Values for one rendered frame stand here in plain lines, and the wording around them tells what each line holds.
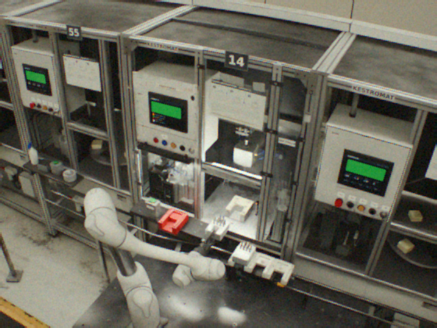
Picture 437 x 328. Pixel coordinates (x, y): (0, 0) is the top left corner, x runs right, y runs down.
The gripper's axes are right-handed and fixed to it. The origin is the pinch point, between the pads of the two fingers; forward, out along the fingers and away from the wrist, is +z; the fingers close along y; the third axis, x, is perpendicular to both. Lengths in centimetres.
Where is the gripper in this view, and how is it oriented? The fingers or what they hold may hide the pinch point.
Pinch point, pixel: (214, 233)
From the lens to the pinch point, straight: 250.8
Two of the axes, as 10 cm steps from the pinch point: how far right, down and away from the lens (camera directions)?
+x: -8.9, -2.7, 3.5
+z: 4.5, -5.1, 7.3
